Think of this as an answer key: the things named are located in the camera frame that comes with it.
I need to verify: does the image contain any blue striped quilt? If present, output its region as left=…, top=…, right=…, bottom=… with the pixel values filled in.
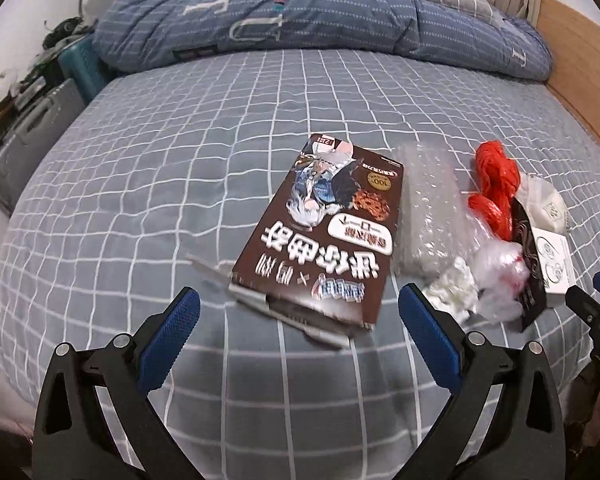
left=92, top=0, right=553, bottom=81

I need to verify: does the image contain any teal suitcase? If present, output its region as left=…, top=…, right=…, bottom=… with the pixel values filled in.
left=57, top=35, right=117, bottom=105

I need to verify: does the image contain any grey checked bed sheet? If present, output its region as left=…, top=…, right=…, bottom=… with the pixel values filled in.
left=0, top=49, right=600, bottom=411

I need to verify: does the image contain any small white box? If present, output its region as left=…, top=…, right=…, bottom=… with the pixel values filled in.
left=530, top=225, right=577, bottom=297

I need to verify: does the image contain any wooden bed frame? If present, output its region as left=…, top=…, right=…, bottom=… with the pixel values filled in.
left=535, top=0, right=600, bottom=167

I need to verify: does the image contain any grey suitcase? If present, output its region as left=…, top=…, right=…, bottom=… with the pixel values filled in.
left=0, top=78, right=87, bottom=213

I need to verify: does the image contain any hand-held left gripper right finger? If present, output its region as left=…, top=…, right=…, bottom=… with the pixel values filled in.
left=398, top=282, right=565, bottom=480

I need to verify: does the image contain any clear bubble wrap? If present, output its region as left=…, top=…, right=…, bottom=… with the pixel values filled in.
left=392, top=142, right=473, bottom=277

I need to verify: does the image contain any black sachet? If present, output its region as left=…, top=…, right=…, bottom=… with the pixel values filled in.
left=510, top=197, right=548, bottom=332

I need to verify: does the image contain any brown snack box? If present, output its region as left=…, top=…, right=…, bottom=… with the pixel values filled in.
left=186, top=133, right=406, bottom=351

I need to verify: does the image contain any clear plastic bag red print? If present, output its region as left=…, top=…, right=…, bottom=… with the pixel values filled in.
left=472, top=220, right=531, bottom=325

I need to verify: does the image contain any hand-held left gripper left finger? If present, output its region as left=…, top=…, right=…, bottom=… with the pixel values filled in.
left=34, top=286, right=202, bottom=480

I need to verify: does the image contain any white face mask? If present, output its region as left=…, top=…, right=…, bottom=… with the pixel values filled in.
left=522, top=175, right=571, bottom=233

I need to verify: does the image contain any white tissue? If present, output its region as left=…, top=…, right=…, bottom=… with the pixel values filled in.
left=422, top=256, right=481, bottom=328

